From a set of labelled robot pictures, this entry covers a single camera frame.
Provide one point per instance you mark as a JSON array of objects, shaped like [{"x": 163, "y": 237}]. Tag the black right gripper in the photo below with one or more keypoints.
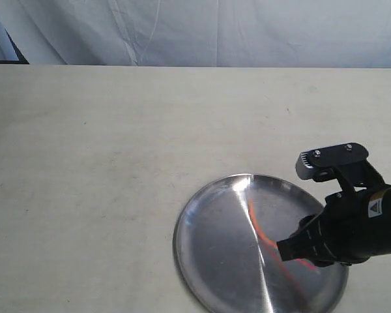
[{"x": 341, "y": 233}]

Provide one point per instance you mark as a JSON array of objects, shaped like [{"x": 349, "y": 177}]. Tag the thin red plastic stick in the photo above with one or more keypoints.
[{"x": 257, "y": 227}]

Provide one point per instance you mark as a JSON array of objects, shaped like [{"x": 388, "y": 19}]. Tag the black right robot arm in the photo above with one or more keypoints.
[{"x": 379, "y": 210}]

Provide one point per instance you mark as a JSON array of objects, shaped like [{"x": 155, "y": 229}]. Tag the round silver metal plate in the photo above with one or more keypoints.
[{"x": 229, "y": 269}]

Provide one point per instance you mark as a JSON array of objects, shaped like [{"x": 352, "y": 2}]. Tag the white backdrop cloth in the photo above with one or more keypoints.
[{"x": 202, "y": 33}]

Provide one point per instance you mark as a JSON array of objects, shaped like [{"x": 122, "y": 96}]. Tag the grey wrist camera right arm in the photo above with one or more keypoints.
[{"x": 310, "y": 163}]

